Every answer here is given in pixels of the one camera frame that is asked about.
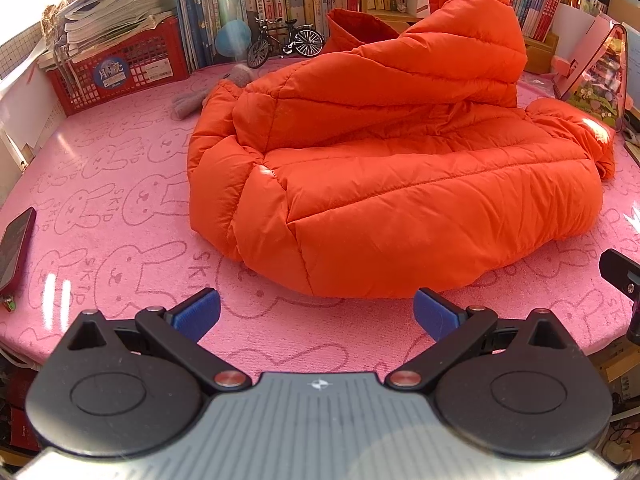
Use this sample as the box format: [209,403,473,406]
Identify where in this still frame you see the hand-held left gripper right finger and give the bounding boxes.
[386,287,582,394]

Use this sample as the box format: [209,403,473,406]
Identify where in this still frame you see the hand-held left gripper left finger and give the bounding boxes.
[59,287,252,395]

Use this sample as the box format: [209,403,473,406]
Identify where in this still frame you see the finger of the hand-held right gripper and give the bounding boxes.
[599,249,640,346]

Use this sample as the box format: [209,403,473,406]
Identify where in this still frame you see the orange hooded puffer jacket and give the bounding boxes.
[186,0,617,300]

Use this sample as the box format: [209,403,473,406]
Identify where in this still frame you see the pink rabbit-print mat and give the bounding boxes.
[0,55,640,376]

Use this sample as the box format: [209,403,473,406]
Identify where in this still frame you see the smartphone with dark red case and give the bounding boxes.
[0,206,38,295]

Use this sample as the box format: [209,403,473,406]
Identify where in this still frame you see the small white easel board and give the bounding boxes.
[625,25,640,116]

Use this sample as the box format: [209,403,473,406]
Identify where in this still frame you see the grey knitted glove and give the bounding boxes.
[172,64,261,121]

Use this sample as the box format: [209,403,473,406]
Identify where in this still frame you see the pink miniature house kit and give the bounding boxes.
[551,12,630,133]

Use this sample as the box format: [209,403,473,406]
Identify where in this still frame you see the wooden desktop drawer unit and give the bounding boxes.
[362,7,560,75]

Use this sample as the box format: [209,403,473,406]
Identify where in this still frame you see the red plastic crate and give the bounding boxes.
[46,16,191,117]

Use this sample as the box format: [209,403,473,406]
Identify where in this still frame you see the white side panel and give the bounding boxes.
[0,72,66,171]

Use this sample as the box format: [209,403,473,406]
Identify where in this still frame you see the blue round plush ball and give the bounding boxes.
[215,19,252,58]

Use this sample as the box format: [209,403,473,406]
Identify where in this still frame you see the black miniature bicycle model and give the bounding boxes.
[246,16,326,68]

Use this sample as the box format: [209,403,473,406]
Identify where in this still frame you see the white grid-lined board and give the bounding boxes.
[0,22,48,81]

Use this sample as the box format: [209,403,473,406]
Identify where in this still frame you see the stack of paper booklets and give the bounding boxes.
[37,0,178,71]

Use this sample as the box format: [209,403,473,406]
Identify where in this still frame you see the dried straw bundle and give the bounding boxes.
[42,2,68,46]

